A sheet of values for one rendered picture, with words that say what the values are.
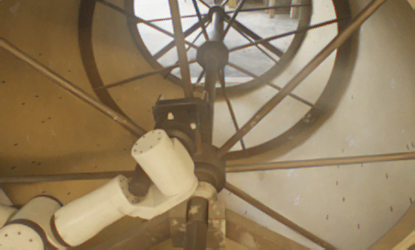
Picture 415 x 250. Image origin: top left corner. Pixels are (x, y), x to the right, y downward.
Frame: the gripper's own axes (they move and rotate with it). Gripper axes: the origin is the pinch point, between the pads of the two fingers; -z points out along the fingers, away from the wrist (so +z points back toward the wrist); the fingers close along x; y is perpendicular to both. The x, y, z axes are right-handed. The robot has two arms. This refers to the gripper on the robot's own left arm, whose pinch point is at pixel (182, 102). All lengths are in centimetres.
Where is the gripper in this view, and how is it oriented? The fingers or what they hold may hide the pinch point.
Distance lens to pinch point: 74.3
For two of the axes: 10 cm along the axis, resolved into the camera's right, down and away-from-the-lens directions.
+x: -9.9, 0.8, 1.0
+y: 1.2, 8.5, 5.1
